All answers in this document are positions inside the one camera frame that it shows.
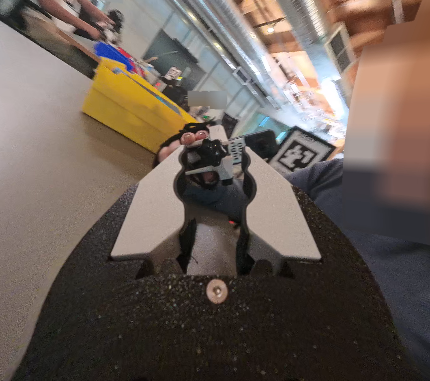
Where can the dark wall screen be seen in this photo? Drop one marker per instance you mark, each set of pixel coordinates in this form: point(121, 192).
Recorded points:
point(168, 51)

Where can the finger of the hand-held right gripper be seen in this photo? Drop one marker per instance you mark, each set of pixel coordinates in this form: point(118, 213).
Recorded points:
point(218, 134)
point(225, 172)

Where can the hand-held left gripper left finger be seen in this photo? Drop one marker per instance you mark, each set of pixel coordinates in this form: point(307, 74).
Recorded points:
point(147, 219)

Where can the wooden office desk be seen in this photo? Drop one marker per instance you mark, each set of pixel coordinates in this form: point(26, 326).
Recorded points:
point(77, 44)

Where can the red plastic bin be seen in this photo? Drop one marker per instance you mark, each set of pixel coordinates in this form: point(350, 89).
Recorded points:
point(129, 61)

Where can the yellow plastic bin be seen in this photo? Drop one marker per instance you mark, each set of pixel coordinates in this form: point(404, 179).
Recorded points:
point(117, 105)

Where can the person's right forearm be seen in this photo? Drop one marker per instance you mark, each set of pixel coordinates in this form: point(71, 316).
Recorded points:
point(312, 182)

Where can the white duct vent grille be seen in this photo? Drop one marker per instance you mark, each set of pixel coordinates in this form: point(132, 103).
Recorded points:
point(242, 75)

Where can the silver ventilation duct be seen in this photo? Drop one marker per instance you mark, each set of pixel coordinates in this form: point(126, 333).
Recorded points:
point(215, 18)

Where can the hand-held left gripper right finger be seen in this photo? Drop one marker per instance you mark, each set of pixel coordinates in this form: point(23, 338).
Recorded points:
point(282, 219)

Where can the large framed marker sign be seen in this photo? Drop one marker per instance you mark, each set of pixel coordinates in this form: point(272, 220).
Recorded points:
point(300, 154)

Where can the small framed marker sign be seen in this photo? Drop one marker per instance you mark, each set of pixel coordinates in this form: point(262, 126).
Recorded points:
point(173, 73)

